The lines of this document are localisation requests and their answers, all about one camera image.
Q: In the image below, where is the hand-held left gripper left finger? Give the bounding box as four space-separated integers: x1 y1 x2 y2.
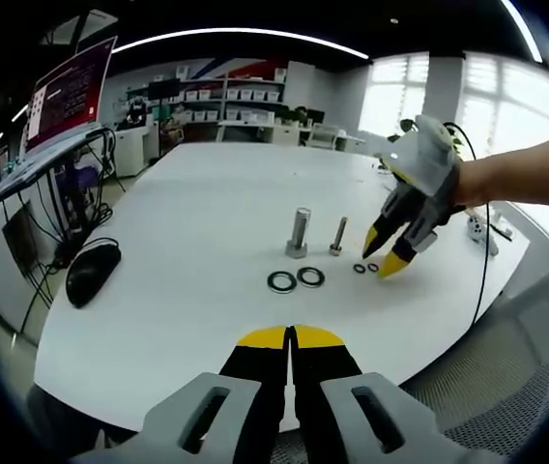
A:
69 326 289 464

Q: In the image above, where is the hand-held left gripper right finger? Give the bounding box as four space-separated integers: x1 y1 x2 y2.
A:
289 325 498 464

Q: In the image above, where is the thin threaded stud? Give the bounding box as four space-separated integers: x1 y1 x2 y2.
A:
328 216 350 255

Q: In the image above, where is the thick threaded stud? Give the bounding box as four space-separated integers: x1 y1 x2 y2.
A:
284 206 313 260

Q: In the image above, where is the large steel washer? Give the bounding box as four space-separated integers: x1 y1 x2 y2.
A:
266 271 297 294
296 267 325 288

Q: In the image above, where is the person's right hand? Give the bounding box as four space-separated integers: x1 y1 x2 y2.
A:
456 155 494 204

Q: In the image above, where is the white game controller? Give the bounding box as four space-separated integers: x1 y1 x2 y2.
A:
466 215 501 257

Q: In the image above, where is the white chair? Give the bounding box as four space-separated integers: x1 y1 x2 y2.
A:
308 123 342 149

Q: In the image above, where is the bright window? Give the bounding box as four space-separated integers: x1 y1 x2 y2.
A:
368 50 549 238

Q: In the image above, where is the small green potted plant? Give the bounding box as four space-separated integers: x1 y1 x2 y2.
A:
281 108 307 128

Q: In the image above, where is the grey mesh office chair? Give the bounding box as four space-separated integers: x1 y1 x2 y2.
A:
399 270 549 458

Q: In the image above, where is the ceiling light strip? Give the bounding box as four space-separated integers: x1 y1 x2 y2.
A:
109 27 370 62
501 0 544 64

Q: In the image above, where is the black computer mouse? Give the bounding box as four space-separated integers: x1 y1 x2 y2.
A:
65 240 123 309

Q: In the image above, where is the shelf with white bins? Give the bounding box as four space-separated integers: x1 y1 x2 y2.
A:
127 67 289 134

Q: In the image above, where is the grey standing desk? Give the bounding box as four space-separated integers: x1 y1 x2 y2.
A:
0 126 117 272

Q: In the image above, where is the monitor with red screen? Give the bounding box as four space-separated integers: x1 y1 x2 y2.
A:
23 36 119 155

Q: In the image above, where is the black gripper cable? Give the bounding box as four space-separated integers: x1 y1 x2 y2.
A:
443 121 491 328

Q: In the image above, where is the tangle of black desk cables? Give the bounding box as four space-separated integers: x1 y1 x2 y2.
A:
11 132 129 334

